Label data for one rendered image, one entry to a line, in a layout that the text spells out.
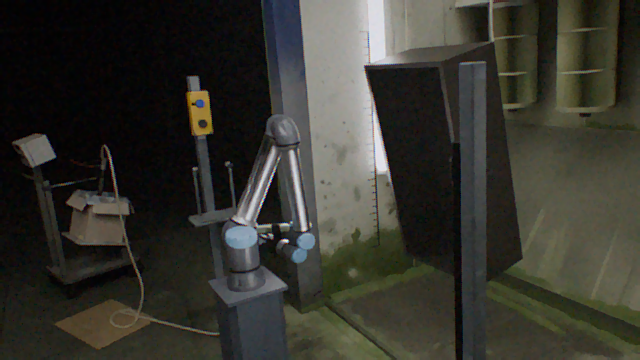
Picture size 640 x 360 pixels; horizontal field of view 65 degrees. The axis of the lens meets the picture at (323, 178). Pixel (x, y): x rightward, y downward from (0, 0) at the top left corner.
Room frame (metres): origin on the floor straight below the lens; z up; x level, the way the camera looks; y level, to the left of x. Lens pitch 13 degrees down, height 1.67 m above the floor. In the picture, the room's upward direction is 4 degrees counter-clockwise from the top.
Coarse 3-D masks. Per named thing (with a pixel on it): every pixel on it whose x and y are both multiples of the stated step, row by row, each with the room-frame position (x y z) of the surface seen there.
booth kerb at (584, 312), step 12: (504, 276) 3.21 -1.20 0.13; (516, 276) 3.12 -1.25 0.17; (516, 288) 3.11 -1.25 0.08; (528, 288) 3.03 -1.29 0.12; (540, 288) 2.95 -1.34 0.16; (540, 300) 2.95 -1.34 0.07; (552, 300) 2.87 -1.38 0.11; (564, 300) 2.80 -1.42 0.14; (576, 300) 2.74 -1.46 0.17; (564, 312) 2.79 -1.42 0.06; (576, 312) 2.73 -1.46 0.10; (588, 312) 2.66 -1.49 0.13; (600, 312) 2.60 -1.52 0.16; (600, 324) 2.59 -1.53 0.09; (612, 324) 2.53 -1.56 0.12; (624, 324) 2.47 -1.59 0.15; (636, 324) 2.43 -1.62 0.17; (624, 336) 2.47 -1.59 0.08; (636, 336) 2.42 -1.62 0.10
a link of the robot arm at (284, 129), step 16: (272, 128) 2.44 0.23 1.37; (288, 128) 2.38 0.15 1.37; (288, 144) 2.35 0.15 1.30; (288, 160) 2.37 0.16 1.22; (288, 176) 2.38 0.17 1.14; (288, 192) 2.40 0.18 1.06; (304, 192) 2.40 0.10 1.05; (304, 208) 2.39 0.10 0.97; (304, 224) 2.38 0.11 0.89; (304, 240) 2.36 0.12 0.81
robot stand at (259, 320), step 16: (224, 288) 2.25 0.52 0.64; (272, 288) 2.21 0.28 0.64; (224, 304) 2.12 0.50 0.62; (240, 304) 2.12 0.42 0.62; (256, 304) 2.16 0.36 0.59; (272, 304) 2.20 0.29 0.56; (224, 320) 2.20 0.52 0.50; (240, 320) 2.12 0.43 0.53; (256, 320) 2.16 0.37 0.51; (272, 320) 2.20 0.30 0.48; (224, 336) 2.23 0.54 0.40; (240, 336) 2.12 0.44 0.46; (256, 336) 2.16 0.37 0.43; (272, 336) 2.19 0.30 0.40; (224, 352) 2.27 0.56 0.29; (240, 352) 2.12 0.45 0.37; (256, 352) 2.15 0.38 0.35; (272, 352) 2.19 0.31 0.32
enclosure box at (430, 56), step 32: (384, 64) 2.65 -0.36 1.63; (416, 64) 2.44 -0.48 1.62; (448, 64) 2.31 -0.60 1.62; (384, 96) 2.88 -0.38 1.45; (416, 96) 3.00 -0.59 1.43; (448, 96) 2.31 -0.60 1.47; (384, 128) 2.87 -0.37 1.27; (416, 128) 2.99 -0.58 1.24; (448, 128) 2.86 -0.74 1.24; (384, 160) 2.87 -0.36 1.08; (416, 160) 2.99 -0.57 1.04; (448, 160) 2.93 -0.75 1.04; (416, 192) 2.99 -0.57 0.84; (448, 192) 2.99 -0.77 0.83; (512, 192) 2.54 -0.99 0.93; (416, 224) 2.98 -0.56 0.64; (448, 224) 3.06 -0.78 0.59; (512, 224) 2.54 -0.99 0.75; (416, 256) 2.88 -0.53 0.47; (448, 256) 2.79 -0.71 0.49; (512, 256) 2.54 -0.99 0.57
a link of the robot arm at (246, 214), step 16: (272, 144) 2.47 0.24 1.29; (256, 160) 2.49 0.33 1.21; (272, 160) 2.47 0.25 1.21; (256, 176) 2.45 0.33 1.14; (256, 192) 2.44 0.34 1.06; (240, 208) 2.44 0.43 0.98; (256, 208) 2.45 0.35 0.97; (240, 224) 2.40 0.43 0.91; (256, 224) 2.45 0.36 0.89; (224, 240) 2.38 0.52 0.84
